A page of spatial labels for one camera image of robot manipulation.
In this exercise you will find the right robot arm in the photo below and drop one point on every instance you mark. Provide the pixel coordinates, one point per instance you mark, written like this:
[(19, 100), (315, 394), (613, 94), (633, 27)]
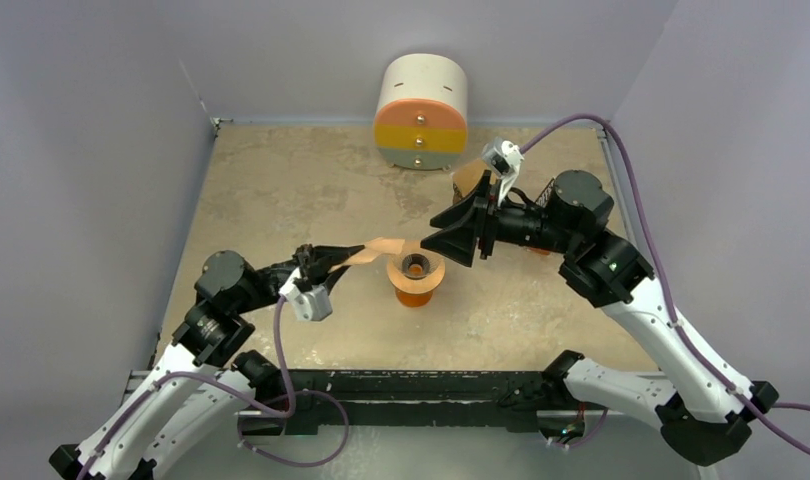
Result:
[(701, 406)]

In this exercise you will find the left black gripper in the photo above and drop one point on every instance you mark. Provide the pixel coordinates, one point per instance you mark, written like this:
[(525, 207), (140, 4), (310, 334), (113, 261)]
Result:
[(314, 262)]

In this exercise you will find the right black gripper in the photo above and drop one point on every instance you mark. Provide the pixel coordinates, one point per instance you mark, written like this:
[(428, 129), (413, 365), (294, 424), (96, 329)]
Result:
[(486, 224)]

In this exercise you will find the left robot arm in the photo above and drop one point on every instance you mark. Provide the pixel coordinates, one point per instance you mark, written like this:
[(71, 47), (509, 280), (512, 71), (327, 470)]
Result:
[(203, 379)]

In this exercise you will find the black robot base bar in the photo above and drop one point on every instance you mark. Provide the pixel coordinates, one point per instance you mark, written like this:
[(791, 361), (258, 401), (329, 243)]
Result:
[(517, 401)]

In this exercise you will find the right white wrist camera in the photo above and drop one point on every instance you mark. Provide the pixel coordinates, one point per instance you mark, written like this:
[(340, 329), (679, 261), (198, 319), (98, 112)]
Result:
[(505, 159)]

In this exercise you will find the brown paper coffee filter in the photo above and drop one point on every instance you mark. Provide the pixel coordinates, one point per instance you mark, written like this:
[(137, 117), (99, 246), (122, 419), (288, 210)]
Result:
[(465, 178), (375, 248)]

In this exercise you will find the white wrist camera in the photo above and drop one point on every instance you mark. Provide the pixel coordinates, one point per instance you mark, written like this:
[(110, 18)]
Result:
[(313, 305), (505, 159)]

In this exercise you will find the light wooden ring coaster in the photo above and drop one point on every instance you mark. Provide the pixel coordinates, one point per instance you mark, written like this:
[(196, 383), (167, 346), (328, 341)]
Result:
[(416, 286)]

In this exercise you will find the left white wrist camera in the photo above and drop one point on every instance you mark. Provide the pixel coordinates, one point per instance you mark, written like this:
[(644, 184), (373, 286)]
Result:
[(313, 305)]

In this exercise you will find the orange coffee filter box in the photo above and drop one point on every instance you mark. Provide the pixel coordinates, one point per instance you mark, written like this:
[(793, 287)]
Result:
[(541, 201)]

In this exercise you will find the round three-drawer storage box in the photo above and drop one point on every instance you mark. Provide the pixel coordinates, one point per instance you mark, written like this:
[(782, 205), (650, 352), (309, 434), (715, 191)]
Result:
[(421, 116)]

